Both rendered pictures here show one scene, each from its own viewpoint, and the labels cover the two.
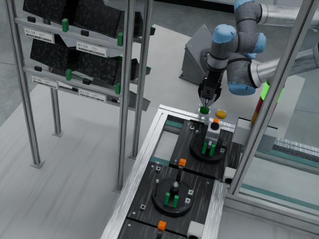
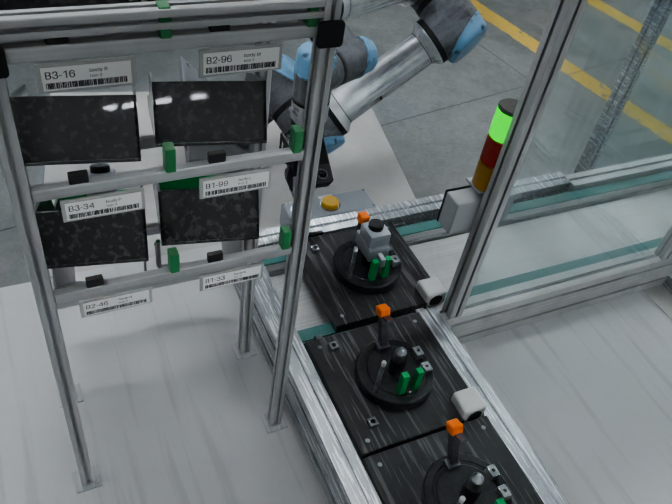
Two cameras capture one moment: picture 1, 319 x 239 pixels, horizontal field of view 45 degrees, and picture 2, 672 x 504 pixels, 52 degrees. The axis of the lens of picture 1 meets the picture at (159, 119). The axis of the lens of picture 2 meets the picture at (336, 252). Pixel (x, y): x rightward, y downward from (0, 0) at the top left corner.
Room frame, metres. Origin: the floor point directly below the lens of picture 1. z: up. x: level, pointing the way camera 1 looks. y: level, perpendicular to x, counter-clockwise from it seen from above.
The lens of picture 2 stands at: (0.28, 0.52, 1.96)
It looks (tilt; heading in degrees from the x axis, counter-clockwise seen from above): 44 degrees down; 318
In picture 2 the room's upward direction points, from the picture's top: 11 degrees clockwise
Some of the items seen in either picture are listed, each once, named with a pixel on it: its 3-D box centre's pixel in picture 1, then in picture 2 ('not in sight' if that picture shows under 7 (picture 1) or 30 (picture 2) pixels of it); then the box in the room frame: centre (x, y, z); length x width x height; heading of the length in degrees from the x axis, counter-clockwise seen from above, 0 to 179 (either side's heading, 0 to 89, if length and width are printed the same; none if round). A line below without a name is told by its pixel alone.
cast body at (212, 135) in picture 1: (212, 133); (375, 240); (0.97, -0.19, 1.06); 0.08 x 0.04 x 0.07; 170
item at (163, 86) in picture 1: (201, 84); (231, 169); (1.53, -0.18, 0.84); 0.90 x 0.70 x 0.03; 69
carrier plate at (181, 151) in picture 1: (207, 150); (365, 271); (0.98, -0.20, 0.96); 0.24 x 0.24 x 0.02; 80
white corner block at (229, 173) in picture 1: (229, 176); (430, 292); (0.87, -0.27, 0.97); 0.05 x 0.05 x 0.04; 80
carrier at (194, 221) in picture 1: (174, 189); (398, 362); (0.74, -0.08, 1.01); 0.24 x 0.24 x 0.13; 80
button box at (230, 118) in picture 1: (219, 120); (328, 214); (1.19, -0.25, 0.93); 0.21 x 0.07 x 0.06; 80
